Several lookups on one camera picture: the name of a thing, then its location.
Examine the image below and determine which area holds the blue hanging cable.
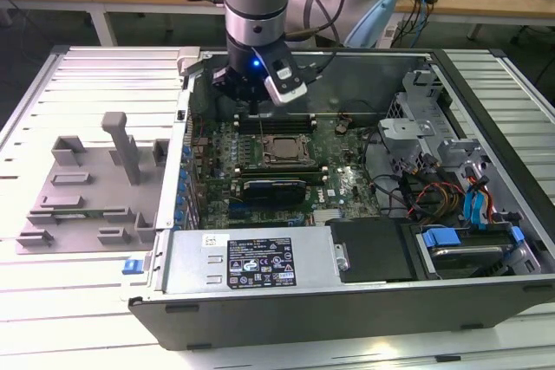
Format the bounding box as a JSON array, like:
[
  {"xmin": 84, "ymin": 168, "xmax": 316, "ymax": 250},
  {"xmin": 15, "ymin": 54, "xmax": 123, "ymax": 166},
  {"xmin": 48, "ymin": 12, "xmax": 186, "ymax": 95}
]
[{"xmin": 406, "ymin": 0, "xmax": 431, "ymax": 49}]

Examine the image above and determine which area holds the black graphics card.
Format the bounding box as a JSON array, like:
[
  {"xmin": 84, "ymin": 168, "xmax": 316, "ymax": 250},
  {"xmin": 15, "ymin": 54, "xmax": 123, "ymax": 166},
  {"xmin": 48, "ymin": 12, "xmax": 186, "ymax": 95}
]
[{"xmin": 236, "ymin": 177, "xmax": 307, "ymax": 204}]

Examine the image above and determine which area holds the black RAM slot bank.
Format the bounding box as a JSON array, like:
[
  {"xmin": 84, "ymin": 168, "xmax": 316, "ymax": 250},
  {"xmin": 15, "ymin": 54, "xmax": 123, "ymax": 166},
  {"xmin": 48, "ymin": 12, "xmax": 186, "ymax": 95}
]
[
  {"xmin": 232, "ymin": 113, "xmax": 317, "ymax": 135},
  {"xmin": 235, "ymin": 163, "xmax": 327, "ymax": 185}
]

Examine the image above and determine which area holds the blue flat data wire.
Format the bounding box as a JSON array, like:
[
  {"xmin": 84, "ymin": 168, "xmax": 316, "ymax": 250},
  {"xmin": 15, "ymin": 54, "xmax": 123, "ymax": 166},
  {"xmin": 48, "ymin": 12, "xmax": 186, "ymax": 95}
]
[{"xmin": 462, "ymin": 173, "xmax": 492, "ymax": 233}]

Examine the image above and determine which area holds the silver metal drive cage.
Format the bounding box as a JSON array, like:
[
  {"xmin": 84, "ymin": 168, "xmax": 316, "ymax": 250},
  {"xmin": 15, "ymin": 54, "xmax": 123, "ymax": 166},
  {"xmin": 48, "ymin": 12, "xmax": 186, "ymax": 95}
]
[{"xmin": 375, "ymin": 62, "xmax": 492, "ymax": 181}]

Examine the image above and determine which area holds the silver chipset heatsink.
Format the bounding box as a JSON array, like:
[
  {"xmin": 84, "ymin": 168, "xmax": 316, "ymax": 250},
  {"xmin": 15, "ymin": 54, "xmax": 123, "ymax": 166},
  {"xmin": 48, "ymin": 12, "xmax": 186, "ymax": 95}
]
[{"xmin": 313, "ymin": 209, "xmax": 343, "ymax": 226}]

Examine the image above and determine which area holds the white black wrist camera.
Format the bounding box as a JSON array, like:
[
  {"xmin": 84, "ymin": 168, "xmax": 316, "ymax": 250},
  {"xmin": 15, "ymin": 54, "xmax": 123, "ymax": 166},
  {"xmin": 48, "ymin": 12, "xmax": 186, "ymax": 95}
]
[{"xmin": 263, "ymin": 52, "xmax": 310, "ymax": 107}]

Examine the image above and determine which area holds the grey power supply unit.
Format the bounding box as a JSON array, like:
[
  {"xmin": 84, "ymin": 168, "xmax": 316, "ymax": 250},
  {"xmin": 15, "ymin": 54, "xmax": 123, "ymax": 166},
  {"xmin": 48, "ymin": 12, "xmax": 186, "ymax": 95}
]
[{"xmin": 162, "ymin": 229, "xmax": 342, "ymax": 295}]

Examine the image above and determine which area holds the green motherboard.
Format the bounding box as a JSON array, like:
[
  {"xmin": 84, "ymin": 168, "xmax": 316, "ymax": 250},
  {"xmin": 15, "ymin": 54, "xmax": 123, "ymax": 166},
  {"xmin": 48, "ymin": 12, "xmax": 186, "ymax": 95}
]
[{"xmin": 186, "ymin": 113, "xmax": 383, "ymax": 230}]

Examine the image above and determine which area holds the black plastic air shroud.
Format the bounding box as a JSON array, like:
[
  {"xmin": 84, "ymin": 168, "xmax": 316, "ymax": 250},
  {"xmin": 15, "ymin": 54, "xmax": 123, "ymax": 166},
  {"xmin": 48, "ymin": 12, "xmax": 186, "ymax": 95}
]
[{"xmin": 324, "ymin": 216, "xmax": 418, "ymax": 284}]

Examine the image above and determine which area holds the black open PC case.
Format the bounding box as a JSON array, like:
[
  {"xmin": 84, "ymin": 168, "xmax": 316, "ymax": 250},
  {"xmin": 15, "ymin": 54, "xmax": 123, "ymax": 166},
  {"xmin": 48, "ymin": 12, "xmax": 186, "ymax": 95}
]
[{"xmin": 128, "ymin": 47, "xmax": 555, "ymax": 352}]

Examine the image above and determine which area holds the grey plastic parts rack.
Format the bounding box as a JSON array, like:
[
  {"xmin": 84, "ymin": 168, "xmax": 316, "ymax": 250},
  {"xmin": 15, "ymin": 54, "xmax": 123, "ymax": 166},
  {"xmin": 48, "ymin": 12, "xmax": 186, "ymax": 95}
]
[{"xmin": 15, "ymin": 112, "xmax": 173, "ymax": 256}]

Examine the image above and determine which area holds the small blue plastic clip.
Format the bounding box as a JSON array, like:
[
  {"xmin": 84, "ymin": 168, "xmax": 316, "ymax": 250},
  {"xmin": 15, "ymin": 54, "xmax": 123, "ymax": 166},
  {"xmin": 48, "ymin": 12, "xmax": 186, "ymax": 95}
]
[{"xmin": 121, "ymin": 258, "xmax": 144, "ymax": 276}]

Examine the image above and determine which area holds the yellow red black wire bundle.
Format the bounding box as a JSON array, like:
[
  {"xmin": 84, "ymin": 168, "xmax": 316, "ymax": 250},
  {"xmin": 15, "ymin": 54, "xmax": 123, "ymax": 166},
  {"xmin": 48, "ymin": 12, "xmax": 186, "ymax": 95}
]
[{"xmin": 406, "ymin": 169, "xmax": 466, "ymax": 220}]

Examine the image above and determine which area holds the hard disk in blue carrier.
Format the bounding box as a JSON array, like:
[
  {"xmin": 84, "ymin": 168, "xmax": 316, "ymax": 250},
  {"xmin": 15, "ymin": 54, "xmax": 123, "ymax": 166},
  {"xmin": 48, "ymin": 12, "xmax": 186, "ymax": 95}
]
[{"xmin": 415, "ymin": 225, "xmax": 524, "ymax": 280}]

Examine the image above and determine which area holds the CPU socket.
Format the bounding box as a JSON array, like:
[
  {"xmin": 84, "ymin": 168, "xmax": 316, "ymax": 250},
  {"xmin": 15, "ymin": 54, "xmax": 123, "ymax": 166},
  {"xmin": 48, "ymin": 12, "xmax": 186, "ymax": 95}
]
[{"xmin": 258, "ymin": 132, "xmax": 312, "ymax": 167}]

